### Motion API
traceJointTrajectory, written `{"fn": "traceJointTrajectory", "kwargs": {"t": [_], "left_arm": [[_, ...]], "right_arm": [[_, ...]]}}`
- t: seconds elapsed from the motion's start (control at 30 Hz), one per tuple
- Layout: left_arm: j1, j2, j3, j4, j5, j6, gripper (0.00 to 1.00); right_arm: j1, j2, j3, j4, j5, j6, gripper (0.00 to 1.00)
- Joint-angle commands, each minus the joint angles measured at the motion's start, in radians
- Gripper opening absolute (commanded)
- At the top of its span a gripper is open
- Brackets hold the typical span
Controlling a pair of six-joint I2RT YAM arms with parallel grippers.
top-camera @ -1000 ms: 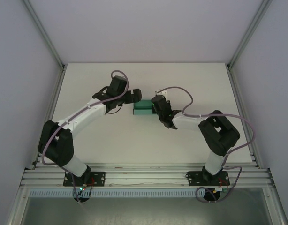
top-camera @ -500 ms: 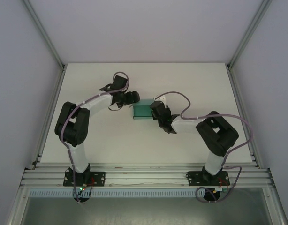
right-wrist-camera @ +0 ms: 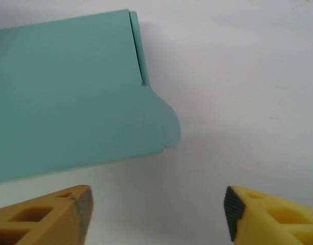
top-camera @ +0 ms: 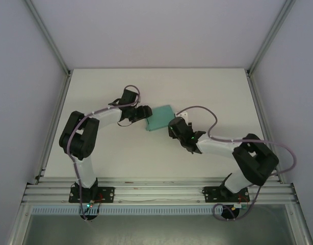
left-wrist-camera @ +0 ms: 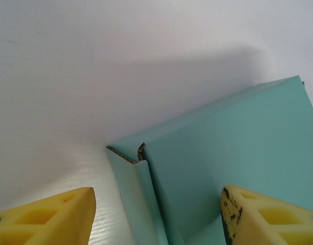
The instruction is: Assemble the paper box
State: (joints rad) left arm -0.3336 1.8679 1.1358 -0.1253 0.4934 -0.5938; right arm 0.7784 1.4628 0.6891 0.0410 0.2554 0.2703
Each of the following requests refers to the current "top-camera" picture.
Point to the teal green cloth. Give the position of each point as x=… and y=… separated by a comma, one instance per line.
x=159, y=118

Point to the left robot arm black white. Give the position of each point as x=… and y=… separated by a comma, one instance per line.
x=86, y=173

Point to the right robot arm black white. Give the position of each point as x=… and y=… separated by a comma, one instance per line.
x=217, y=146

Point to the small connector with yellow plug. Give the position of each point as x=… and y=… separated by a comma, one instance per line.
x=238, y=205

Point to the small circuit board with LEDs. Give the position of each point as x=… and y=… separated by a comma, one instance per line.
x=90, y=205

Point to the grey metal sheet panel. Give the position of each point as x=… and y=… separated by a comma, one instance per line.
x=159, y=229

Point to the aluminium mounting rail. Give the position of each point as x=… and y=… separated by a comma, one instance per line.
x=159, y=190

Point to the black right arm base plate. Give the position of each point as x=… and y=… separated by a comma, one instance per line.
x=211, y=195

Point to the aluminium table side rail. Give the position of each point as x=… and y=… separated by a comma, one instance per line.
x=264, y=114
x=53, y=127

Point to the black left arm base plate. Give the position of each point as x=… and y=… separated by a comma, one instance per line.
x=108, y=195

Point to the aluminium frame post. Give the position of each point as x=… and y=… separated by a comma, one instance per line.
x=48, y=35
x=271, y=35

